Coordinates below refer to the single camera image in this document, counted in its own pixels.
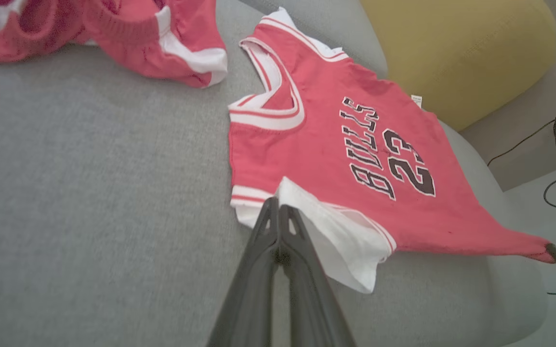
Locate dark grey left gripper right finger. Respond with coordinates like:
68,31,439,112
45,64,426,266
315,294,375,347
278,204,356,347

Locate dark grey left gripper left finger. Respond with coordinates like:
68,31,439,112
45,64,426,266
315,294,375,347
206,196,279,347

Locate red Bulls 23 jersey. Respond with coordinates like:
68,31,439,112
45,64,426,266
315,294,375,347
228,7,556,294

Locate red shorts with white stripes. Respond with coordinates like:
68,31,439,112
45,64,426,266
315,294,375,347
0,0,228,89

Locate grey fabric sofa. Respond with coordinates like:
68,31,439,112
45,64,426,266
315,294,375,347
0,0,548,347

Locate yellow cushion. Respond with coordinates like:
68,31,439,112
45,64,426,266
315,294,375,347
359,0,556,132

